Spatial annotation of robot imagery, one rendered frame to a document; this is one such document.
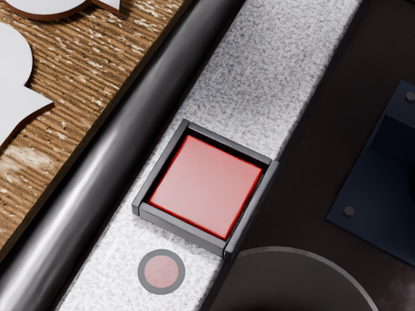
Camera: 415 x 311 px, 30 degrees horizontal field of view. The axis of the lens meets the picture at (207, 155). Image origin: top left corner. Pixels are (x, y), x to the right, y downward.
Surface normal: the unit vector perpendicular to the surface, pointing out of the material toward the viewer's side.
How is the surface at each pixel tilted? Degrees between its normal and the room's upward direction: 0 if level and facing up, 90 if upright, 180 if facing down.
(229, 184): 0
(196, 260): 0
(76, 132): 0
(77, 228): 41
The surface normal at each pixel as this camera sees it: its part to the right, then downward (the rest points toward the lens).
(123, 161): 0.70, 0.02
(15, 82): 0.04, -0.46
